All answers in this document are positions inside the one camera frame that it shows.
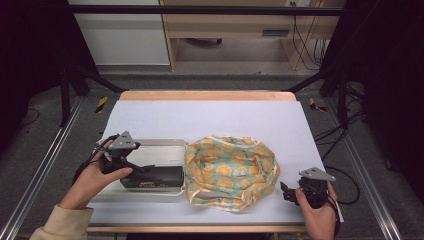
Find aluminium floor rail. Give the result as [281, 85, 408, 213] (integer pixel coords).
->
[0, 96, 85, 240]
[324, 98, 404, 240]

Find person's left hand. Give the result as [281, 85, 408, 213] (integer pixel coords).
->
[59, 139, 134, 210]

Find black metal stand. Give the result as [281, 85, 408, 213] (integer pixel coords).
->
[283, 63, 351, 129]
[59, 63, 128, 128]

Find dark curtain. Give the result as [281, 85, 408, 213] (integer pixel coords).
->
[328, 0, 424, 201]
[0, 0, 99, 151]

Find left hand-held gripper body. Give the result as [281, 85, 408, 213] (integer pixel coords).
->
[95, 130, 141, 175]

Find orange print cloth bag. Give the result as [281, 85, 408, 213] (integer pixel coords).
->
[183, 134, 282, 213]

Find white table cover sheet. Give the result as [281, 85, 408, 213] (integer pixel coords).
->
[87, 99, 326, 225]

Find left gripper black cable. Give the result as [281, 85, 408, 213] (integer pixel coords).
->
[71, 134, 118, 186]

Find white cabinet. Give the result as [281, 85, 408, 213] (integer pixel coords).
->
[68, 0, 171, 67]

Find wooden table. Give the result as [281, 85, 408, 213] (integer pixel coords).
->
[87, 89, 309, 233]

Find person's right hand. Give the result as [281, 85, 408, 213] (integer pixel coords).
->
[294, 182, 338, 240]

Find black rectangular box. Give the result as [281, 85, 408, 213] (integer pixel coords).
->
[119, 165, 185, 190]

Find thin black floor cable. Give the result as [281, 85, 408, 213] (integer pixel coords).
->
[19, 108, 41, 128]

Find light wooden desk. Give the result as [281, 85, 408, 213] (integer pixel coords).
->
[159, 0, 348, 72]

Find black horizontal frame bar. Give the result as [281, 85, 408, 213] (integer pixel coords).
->
[66, 4, 346, 17]

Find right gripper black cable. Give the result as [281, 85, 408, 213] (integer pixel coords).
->
[324, 192, 344, 235]

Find hanging black desk cables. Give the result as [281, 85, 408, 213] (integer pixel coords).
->
[291, 14, 329, 71]

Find grey desk label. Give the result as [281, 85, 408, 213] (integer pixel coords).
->
[261, 29, 290, 38]

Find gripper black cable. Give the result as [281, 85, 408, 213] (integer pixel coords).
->
[324, 192, 344, 235]
[71, 134, 118, 186]

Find bundle of black floor cables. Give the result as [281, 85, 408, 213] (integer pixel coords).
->
[313, 83, 366, 161]

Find white plastic tray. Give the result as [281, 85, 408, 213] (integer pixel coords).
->
[88, 138, 189, 203]

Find yellow black tape piece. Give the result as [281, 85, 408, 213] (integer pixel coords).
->
[308, 97, 328, 113]
[94, 95, 109, 114]

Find black looped floor cable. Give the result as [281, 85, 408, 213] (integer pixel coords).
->
[324, 165, 361, 205]

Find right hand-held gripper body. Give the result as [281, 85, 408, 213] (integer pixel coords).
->
[294, 166, 337, 209]

